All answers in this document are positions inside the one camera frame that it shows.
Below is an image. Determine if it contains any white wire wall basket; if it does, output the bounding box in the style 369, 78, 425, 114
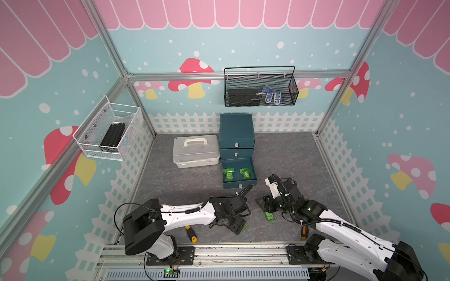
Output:
73, 96, 144, 161

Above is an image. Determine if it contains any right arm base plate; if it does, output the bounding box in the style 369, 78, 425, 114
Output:
285, 244, 315, 265

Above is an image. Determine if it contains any green cookie pack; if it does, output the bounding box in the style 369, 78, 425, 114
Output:
260, 208, 276, 221
223, 168, 235, 182
240, 168, 252, 180

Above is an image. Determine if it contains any green cookie pack front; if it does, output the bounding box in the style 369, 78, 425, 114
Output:
240, 168, 252, 180

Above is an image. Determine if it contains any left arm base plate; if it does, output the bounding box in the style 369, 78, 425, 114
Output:
145, 247, 195, 266

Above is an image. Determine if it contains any yellow black screwdriver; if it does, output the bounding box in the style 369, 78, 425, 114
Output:
185, 226, 198, 243

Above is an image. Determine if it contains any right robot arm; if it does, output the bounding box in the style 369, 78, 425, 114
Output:
260, 174, 428, 281

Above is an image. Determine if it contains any teal drawer cabinet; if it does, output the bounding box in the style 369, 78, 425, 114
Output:
219, 113, 257, 189

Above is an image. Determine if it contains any blue white item in basket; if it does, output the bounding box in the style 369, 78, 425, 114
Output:
256, 84, 281, 105

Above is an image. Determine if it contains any grey plastic toolbox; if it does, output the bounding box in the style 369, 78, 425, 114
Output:
172, 135, 220, 169

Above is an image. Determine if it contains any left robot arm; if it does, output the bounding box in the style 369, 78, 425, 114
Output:
123, 193, 249, 259

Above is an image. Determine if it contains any black wire wall basket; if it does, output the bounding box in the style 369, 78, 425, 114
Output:
223, 66, 299, 107

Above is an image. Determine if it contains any orange black screwdriver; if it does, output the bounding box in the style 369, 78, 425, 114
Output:
301, 226, 309, 241

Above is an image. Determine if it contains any small green circuit board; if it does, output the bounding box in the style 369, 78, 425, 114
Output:
163, 268, 180, 279

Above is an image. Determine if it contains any black box in white basket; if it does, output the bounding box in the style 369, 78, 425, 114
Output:
99, 122, 125, 152

